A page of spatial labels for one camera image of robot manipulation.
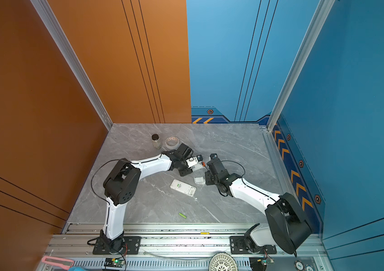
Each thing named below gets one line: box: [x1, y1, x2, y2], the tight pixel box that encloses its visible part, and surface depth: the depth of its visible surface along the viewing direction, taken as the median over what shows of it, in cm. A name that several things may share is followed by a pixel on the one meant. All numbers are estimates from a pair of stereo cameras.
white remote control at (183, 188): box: [169, 178, 198, 198], surface depth 91 cm
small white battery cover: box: [193, 176, 206, 185], surface depth 95 cm
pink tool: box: [41, 255, 75, 271], surface depth 71 cm
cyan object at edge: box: [68, 266, 88, 271], surface depth 69 cm
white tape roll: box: [164, 135, 180, 150], surface depth 113 cm
